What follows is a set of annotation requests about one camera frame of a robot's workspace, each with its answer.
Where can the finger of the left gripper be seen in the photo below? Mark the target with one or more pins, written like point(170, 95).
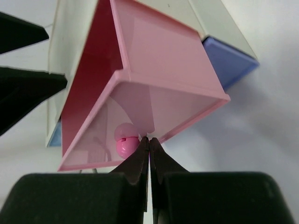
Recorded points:
point(21, 91)
point(16, 33)

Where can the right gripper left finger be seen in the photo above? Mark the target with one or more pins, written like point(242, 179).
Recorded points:
point(117, 197)

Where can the pink drawer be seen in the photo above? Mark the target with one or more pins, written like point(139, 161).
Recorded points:
point(141, 74)

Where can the light blue small drawer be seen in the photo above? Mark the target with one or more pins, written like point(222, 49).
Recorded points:
point(56, 137)

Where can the purple-blue drawer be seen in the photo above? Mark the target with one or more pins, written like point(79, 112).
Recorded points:
point(229, 63)

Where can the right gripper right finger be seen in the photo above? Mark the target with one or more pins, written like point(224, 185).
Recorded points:
point(183, 197)

